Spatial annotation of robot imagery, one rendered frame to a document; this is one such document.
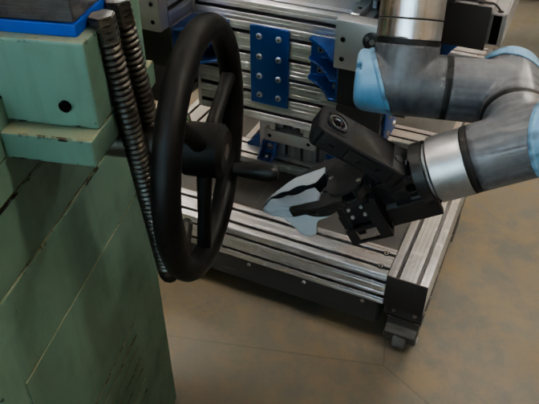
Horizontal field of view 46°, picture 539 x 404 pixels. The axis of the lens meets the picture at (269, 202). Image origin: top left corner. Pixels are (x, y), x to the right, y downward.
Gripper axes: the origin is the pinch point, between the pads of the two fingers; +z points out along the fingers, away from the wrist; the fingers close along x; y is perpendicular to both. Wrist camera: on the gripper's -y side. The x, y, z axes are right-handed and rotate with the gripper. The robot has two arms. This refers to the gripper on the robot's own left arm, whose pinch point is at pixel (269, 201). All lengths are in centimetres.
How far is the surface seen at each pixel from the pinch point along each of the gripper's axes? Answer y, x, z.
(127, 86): -23.4, -7.7, 1.2
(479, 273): 87, 64, -1
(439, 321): 80, 45, 7
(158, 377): 36, 5, 47
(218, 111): -13.8, 0.3, -1.0
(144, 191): -12.1, -8.5, 7.3
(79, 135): -22.8, -13.0, 5.3
